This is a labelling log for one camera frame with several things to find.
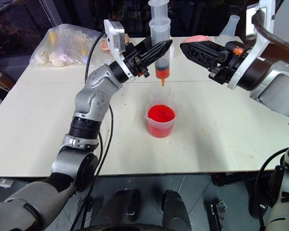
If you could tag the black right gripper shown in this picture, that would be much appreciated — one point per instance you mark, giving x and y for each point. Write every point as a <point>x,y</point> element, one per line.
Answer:
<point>228,63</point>

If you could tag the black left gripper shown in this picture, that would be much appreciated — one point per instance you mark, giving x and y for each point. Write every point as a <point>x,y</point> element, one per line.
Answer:
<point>134,63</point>

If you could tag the large clear plastic syringe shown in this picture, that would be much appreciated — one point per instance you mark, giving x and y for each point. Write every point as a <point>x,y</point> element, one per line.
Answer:
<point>161,41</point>

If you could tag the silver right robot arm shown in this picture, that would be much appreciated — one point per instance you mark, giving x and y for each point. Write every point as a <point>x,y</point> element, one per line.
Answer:
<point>274,81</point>

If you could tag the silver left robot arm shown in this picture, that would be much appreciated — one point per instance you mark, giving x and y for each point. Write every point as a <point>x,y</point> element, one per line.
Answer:
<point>91,96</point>

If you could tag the empty clear plastic cup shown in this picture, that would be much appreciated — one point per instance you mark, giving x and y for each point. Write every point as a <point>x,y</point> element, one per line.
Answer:
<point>159,92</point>

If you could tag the plastic cup of red liquid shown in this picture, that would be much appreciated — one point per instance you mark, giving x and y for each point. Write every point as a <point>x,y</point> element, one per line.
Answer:
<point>161,120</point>

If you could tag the pink plastic bowl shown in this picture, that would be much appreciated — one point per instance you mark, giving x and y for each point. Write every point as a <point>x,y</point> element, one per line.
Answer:
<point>197,38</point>

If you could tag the translucent plastic flask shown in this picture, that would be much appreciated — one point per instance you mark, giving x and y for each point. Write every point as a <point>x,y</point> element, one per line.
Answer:
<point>229,27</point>

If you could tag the clear plastic bag of items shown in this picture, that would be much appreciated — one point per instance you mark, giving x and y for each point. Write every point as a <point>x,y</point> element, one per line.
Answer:
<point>62,48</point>

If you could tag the dark rounded shape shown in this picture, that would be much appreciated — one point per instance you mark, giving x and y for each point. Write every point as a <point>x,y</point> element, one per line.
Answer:
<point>121,208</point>
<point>174,209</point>

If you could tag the white power adapter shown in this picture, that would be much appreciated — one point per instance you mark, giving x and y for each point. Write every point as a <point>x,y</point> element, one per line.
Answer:
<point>5,183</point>

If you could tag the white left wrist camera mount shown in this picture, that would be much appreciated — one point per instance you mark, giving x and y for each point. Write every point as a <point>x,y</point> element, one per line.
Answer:
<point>113,36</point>

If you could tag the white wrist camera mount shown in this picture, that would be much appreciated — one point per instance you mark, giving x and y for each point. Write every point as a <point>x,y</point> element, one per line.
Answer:
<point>113,36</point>
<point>257,45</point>

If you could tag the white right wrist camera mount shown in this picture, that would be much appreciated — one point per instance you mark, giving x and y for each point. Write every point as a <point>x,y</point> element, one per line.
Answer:
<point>257,45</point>

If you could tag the black floor bracket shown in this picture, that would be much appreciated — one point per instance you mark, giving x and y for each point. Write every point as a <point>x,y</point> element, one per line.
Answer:
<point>219,214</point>

